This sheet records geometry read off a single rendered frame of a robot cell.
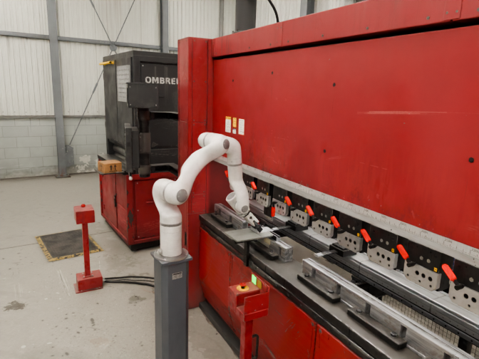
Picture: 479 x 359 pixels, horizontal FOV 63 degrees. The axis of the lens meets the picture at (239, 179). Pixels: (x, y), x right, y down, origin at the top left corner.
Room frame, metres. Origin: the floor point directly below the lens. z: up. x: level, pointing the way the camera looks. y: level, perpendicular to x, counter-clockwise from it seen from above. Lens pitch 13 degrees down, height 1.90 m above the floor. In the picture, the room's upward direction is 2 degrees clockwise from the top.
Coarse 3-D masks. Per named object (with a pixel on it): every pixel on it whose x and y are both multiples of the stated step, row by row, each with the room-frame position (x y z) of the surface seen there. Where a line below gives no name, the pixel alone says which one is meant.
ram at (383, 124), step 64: (256, 64) 2.61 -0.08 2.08; (320, 64) 2.05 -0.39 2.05; (384, 64) 1.68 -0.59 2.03; (448, 64) 1.43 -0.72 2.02; (256, 128) 2.58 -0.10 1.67; (320, 128) 2.01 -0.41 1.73; (384, 128) 1.65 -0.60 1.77; (448, 128) 1.40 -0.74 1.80; (384, 192) 1.61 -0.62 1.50; (448, 192) 1.37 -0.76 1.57
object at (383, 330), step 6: (348, 312) 1.67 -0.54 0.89; (354, 312) 1.65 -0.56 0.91; (354, 318) 1.64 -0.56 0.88; (360, 318) 1.61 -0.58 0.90; (366, 318) 1.60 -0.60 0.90; (372, 318) 1.60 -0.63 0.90; (366, 324) 1.57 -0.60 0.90; (372, 324) 1.56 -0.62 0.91; (378, 324) 1.56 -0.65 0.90; (372, 330) 1.54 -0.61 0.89; (378, 330) 1.51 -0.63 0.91; (384, 330) 1.52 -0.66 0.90; (390, 330) 1.52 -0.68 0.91; (378, 336) 1.51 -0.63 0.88; (384, 336) 1.48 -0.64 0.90; (390, 336) 1.47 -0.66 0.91; (390, 342) 1.45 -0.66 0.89; (396, 342) 1.43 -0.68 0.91; (402, 342) 1.43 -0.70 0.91; (396, 348) 1.42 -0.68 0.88
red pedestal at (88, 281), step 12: (84, 204) 3.49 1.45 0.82; (84, 216) 3.37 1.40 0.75; (84, 228) 3.43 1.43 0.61; (84, 240) 3.43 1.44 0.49; (84, 252) 3.43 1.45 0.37; (84, 264) 3.43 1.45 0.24; (84, 276) 3.41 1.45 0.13; (96, 276) 3.43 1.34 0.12; (84, 288) 3.36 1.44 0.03; (96, 288) 3.40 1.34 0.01
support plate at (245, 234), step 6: (228, 234) 2.37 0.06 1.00; (234, 234) 2.37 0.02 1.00; (240, 234) 2.37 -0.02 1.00; (246, 234) 2.38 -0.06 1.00; (252, 234) 2.38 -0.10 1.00; (258, 234) 2.38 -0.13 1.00; (264, 234) 2.39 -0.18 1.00; (270, 234) 2.39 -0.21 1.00; (240, 240) 2.27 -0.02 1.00; (246, 240) 2.29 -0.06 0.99
